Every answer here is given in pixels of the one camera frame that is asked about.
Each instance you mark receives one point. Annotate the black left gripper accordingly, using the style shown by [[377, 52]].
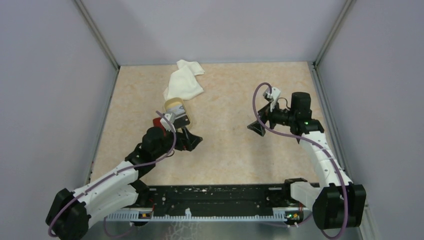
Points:
[[187, 141]]

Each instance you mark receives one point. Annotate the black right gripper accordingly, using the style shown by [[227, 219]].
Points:
[[265, 114]]

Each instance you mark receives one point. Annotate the red card holder wallet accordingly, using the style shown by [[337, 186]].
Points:
[[157, 122]]

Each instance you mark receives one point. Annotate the beige oval tray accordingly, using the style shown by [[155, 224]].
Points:
[[182, 121]]

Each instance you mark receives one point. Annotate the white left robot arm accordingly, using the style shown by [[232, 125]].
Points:
[[74, 212]]

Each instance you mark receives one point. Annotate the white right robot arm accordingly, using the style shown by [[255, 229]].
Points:
[[337, 202]]

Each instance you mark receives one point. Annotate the silver VIP card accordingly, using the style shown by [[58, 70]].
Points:
[[178, 109]]

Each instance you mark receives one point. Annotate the white crumpled cloth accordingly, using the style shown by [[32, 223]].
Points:
[[183, 83]]

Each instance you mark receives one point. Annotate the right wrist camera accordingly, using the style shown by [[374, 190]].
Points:
[[272, 97]]

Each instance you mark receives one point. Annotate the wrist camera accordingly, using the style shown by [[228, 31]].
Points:
[[272, 97], [167, 120]]

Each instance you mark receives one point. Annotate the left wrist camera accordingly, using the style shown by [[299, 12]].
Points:
[[167, 120]]

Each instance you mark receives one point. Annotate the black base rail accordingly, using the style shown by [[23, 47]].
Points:
[[225, 200]]

